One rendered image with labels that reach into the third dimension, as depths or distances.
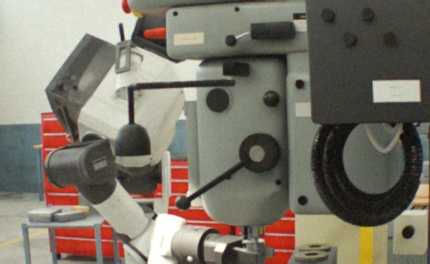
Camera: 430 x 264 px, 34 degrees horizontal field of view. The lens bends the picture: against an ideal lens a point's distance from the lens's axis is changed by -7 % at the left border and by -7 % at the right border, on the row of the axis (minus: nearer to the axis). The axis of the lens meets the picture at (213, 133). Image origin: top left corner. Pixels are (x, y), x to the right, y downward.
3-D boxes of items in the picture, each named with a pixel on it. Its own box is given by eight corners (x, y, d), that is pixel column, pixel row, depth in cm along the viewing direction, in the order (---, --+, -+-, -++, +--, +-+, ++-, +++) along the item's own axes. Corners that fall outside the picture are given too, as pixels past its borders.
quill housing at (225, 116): (190, 229, 139) (184, 58, 138) (225, 211, 159) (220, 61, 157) (288, 231, 133) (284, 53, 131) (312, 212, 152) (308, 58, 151)
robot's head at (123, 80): (117, 106, 173) (113, 86, 165) (118, 70, 178) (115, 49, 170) (144, 104, 173) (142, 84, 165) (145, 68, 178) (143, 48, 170)
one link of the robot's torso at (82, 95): (51, 165, 203) (25, 101, 171) (112, 75, 217) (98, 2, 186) (139, 213, 196) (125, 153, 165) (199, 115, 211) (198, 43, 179)
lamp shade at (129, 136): (113, 154, 147) (113, 123, 147) (149, 152, 149) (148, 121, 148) (116, 157, 140) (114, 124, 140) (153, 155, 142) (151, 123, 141)
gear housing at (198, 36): (164, 58, 137) (162, 7, 136) (209, 62, 160) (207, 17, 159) (341, 52, 126) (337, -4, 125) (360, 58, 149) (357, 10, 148)
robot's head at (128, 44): (123, 90, 173) (109, 73, 167) (124, 60, 177) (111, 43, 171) (147, 84, 172) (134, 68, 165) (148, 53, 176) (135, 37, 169)
